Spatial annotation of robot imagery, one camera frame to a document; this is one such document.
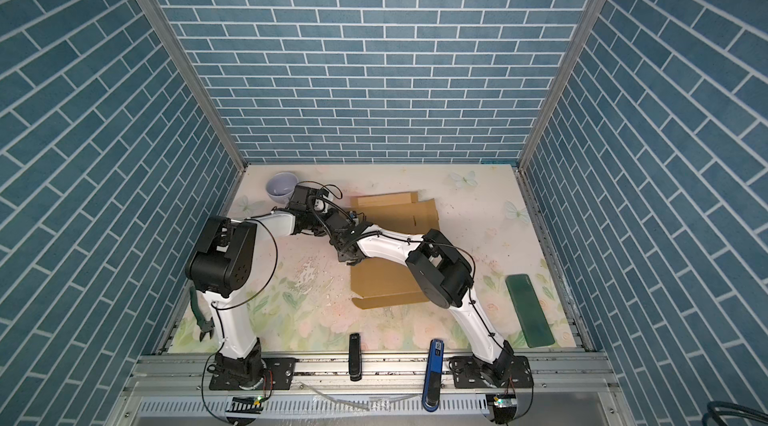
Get brown cardboard box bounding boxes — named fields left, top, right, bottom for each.
left=350, top=192, right=439, bottom=310

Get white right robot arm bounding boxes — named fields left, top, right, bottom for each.
left=330, top=222, right=515, bottom=387

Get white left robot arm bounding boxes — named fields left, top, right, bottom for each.
left=185, top=184, right=370, bottom=389

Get lavender ceramic cup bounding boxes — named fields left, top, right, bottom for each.
left=265, top=172, right=299, bottom=205

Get black marker pen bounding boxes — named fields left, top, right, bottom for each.
left=348, top=333, right=362, bottom=382

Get left controller board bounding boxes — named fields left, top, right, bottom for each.
left=225, top=396, right=265, bottom=416

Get controller board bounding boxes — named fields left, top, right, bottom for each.
left=485, top=393, right=518, bottom=423
left=225, top=396, right=265, bottom=416

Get green rectangular block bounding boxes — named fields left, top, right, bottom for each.
left=505, top=274, right=555, bottom=348

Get right controller board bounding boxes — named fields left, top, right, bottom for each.
left=485, top=393, right=518, bottom=423

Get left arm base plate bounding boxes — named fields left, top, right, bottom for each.
left=206, top=354, right=296, bottom=392

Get green handled pliers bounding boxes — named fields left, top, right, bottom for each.
left=189, top=286, right=215, bottom=342

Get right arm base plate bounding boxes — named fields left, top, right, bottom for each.
left=448, top=356, right=534, bottom=390

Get aluminium front rail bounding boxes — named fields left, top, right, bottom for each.
left=107, top=349, right=633, bottom=425

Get aluminium left corner post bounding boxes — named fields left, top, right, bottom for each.
left=136, top=0, right=247, bottom=173

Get aluminium corner post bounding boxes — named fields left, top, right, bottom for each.
left=518, top=0, right=606, bottom=171
left=136, top=0, right=247, bottom=173

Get aluminium right corner post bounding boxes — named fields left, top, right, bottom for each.
left=518, top=0, right=606, bottom=171

